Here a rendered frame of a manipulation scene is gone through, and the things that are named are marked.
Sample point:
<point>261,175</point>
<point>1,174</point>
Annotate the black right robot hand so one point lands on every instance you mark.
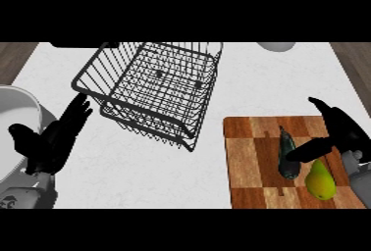
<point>344,130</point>

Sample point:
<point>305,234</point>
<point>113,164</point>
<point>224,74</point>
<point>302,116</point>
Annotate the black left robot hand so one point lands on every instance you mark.
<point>58,137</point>

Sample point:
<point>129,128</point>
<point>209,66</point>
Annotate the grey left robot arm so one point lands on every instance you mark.
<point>30,193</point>

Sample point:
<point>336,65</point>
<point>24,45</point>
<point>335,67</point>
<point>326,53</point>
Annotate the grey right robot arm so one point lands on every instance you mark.
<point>358,176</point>

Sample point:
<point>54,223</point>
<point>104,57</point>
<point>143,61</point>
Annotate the dark green eggplant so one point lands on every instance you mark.
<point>287,153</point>

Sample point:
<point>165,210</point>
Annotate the checkered wooden cutting board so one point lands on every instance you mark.
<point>271,170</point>

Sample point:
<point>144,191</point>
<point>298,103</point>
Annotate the white round bowl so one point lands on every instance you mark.
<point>15,130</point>

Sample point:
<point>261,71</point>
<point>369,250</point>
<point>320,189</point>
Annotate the yellow green pear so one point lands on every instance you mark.
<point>320,181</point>

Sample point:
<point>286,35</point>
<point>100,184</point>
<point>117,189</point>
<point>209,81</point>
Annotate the black flat object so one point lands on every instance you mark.
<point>82,44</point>

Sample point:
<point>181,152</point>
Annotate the pale grey round object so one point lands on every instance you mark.
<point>277,45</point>

